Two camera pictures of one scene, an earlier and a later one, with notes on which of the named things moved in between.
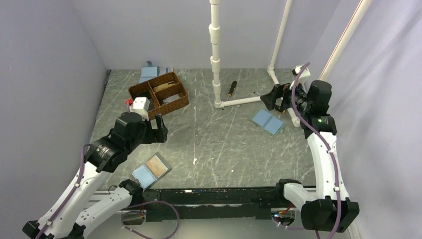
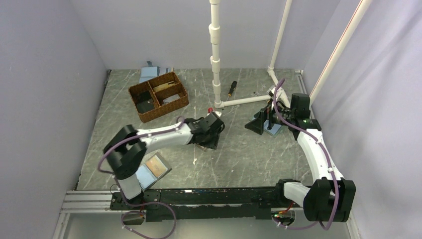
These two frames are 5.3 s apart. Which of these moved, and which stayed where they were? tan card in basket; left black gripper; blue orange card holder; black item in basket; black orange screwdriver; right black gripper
Moved: right black gripper; left black gripper
Stayed: black item in basket; tan card in basket; black orange screwdriver; blue orange card holder
